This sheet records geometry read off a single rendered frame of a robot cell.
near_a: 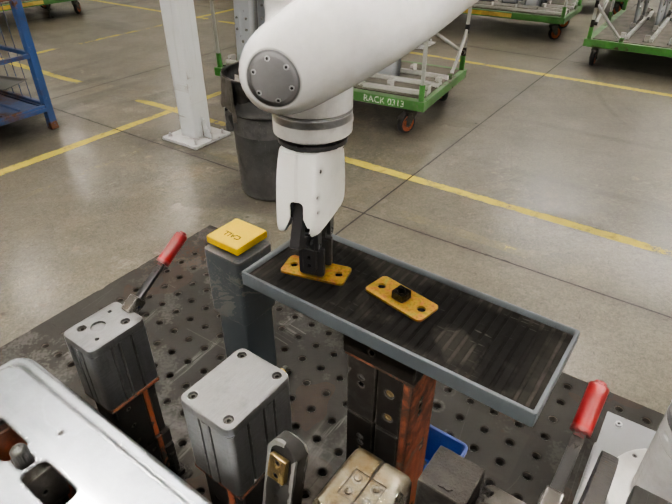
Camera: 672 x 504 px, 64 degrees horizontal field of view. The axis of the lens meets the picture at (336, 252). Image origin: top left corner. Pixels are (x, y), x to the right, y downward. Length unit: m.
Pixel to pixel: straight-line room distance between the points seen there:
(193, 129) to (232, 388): 3.61
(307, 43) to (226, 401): 0.37
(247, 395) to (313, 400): 0.54
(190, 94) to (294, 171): 3.51
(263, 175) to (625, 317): 1.98
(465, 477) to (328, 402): 0.60
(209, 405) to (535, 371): 0.33
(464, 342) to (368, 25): 0.33
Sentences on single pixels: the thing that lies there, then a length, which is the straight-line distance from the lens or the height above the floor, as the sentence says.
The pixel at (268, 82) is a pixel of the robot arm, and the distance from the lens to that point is 0.46.
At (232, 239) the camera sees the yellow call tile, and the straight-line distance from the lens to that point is 0.75.
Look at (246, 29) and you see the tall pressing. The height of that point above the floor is 0.57.
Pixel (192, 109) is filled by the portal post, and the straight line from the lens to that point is 4.09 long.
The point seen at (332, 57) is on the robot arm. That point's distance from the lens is 0.44.
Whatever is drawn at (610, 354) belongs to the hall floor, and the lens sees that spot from 2.47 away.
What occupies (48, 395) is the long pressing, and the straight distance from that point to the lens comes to 0.83.
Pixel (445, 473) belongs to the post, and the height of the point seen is 1.10.
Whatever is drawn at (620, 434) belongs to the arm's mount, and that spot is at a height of 0.79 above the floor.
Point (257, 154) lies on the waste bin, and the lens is 3.12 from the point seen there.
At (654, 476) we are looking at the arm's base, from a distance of 0.92.
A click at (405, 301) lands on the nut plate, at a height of 1.16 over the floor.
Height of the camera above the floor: 1.56
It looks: 34 degrees down
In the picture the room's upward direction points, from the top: straight up
